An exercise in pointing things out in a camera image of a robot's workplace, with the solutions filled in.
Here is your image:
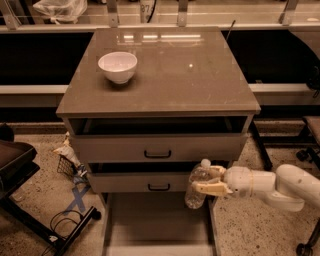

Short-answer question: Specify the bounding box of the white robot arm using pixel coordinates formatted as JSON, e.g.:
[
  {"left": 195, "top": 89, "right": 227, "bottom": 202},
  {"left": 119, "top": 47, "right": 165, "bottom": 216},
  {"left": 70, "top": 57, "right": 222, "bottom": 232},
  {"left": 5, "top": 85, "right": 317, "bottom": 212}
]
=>
[{"left": 191, "top": 164, "right": 320, "bottom": 212}]

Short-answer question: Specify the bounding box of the black office chair left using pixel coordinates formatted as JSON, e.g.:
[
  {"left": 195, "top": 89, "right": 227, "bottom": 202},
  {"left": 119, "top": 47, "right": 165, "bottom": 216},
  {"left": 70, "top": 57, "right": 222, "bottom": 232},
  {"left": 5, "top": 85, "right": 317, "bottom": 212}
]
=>
[{"left": 0, "top": 123, "right": 101, "bottom": 256}]

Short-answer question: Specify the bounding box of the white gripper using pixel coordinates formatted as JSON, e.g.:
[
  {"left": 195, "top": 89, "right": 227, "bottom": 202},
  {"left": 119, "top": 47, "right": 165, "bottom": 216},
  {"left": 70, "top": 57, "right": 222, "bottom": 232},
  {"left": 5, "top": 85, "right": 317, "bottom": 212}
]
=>
[{"left": 192, "top": 165, "right": 253, "bottom": 198}]

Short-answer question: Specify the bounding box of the white ceramic bowl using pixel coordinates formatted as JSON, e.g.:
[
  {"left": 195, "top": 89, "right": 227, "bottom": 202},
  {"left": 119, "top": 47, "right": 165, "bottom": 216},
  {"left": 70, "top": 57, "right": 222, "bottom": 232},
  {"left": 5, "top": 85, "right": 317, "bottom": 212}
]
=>
[{"left": 98, "top": 52, "right": 138, "bottom": 84}]

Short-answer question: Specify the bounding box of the black wire basket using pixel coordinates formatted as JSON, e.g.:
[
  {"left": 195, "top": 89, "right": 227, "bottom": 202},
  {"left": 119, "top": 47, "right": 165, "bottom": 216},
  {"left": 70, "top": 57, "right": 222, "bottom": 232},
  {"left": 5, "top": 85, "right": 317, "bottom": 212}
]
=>
[{"left": 57, "top": 156, "right": 77, "bottom": 180}]

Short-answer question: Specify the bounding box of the drawer with black handle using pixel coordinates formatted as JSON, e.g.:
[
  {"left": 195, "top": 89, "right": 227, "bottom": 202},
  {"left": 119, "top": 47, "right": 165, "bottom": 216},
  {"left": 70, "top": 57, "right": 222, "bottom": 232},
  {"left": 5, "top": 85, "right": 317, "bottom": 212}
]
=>
[
  {"left": 88, "top": 172, "right": 190, "bottom": 193},
  {"left": 70, "top": 134, "right": 247, "bottom": 163}
]

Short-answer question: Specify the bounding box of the open bottom drawer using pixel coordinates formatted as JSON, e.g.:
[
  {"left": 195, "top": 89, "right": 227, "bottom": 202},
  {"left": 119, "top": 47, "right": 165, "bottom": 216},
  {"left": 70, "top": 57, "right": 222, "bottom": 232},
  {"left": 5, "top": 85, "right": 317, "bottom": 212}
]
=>
[{"left": 102, "top": 192, "right": 221, "bottom": 256}]

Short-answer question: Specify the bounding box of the blue tape cross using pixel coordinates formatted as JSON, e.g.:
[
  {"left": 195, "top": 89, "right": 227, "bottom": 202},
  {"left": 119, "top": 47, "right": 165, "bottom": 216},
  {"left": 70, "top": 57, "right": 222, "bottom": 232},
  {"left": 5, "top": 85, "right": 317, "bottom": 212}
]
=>
[{"left": 64, "top": 185, "right": 90, "bottom": 215}]

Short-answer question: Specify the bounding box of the clear plastic bag on shelf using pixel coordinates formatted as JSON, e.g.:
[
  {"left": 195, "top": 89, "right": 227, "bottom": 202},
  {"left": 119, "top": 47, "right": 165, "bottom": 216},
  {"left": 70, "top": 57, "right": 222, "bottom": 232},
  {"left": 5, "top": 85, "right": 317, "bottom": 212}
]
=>
[{"left": 33, "top": 0, "right": 87, "bottom": 24}]

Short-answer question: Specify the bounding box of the grey drawer cabinet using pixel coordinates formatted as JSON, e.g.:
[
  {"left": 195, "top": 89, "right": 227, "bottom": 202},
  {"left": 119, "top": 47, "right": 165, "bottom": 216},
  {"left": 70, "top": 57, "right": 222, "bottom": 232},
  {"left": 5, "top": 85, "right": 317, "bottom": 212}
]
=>
[{"left": 55, "top": 26, "right": 262, "bottom": 256}]

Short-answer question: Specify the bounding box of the middle drawer with black handle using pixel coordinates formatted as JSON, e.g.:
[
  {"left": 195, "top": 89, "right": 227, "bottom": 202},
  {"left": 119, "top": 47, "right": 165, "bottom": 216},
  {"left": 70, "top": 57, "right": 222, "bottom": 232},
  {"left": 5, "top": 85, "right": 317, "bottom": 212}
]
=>
[{"left": 88, "top": 172, "right": 190, "bottom": 193}]

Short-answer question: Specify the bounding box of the clear plastic water bottle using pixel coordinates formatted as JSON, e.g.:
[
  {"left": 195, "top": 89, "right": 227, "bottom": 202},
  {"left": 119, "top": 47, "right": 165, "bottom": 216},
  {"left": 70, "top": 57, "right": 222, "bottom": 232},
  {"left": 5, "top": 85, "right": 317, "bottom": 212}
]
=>
[{"left": 185, "top": 159, "right": 211, "bottom": 210}]

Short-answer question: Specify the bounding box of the black cable on floor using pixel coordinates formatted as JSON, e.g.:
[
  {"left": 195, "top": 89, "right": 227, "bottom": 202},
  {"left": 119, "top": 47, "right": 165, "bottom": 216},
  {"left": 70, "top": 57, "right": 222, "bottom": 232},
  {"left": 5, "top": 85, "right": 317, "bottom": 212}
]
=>
[{"left": 39, "top": 209, "right": 88, "bottom": 256}]

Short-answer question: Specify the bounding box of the crumpled plastic bag on floor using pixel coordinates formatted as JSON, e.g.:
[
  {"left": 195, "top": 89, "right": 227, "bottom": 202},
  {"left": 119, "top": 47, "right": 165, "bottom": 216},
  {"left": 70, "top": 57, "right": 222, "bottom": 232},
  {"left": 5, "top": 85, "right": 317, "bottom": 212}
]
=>
[{"left": 54, "top": 133, "right": 87, "bottom": 177}]

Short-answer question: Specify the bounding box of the top drawer with black handle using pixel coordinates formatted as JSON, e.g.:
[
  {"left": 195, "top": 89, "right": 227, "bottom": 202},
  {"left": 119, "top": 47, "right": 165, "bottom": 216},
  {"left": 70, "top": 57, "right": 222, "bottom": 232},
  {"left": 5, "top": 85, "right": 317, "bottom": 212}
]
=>
[{"left": 70, "top": 134, "right": 247, "bottom": 163}]

